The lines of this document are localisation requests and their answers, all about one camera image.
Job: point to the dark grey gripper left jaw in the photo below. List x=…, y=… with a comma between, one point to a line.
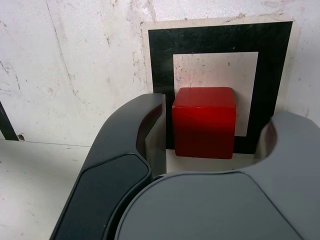
x=112, y=175

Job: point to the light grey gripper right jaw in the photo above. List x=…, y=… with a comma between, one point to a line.
x=212, y=212

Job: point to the red cube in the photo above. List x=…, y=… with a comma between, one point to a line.
x=203, y=130

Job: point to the black tape square outline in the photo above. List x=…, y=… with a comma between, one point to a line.
x=212, y=37

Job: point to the black tape strip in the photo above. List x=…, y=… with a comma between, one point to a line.
x=7, y=125

